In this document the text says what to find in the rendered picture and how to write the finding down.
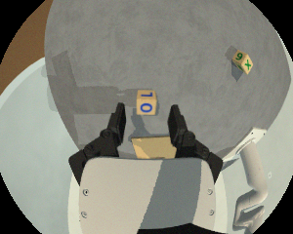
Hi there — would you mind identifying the tan flat mat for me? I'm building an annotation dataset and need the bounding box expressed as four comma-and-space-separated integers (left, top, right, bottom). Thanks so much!
131, 136, 177, 159

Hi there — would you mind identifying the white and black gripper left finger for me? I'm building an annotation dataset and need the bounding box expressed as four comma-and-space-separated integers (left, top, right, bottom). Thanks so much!
68, 102, 126, 186

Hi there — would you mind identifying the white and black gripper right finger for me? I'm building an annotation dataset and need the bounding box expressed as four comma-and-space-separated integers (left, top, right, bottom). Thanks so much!
168, 104, 224, 183

